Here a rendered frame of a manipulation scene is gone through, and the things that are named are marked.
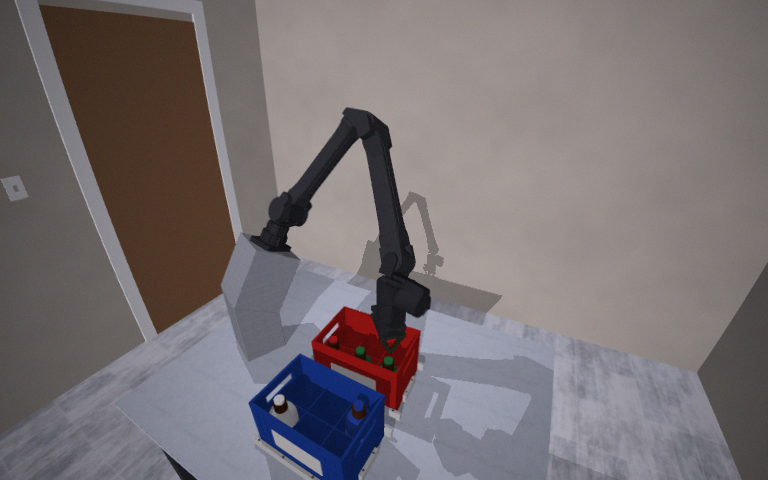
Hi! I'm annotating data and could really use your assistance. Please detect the green bottle with pale green label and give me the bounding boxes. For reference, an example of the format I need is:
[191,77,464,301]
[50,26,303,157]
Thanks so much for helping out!
[355,346,373,364]
[380,356,398,372]

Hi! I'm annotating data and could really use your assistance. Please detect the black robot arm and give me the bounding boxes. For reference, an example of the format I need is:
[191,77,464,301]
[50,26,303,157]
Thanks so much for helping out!
[250,107,431,324]

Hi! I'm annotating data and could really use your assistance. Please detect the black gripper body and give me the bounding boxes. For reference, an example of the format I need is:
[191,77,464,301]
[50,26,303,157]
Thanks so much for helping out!
[371,298,406,340]

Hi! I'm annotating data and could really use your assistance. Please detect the blue plastic crate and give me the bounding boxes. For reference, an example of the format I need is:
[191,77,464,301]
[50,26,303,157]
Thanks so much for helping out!
[249,354,385,480]

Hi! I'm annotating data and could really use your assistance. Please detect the white bottle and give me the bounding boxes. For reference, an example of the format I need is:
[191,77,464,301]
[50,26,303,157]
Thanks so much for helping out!
[269,394,299,428]

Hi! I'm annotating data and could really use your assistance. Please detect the red plastic crate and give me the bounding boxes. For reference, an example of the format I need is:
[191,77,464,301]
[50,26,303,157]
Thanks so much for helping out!
[311,306,421,410]

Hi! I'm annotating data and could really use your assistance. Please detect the red bottle with pink label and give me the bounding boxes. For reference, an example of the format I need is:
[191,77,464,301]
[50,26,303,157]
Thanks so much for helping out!
[328,336,347,353]

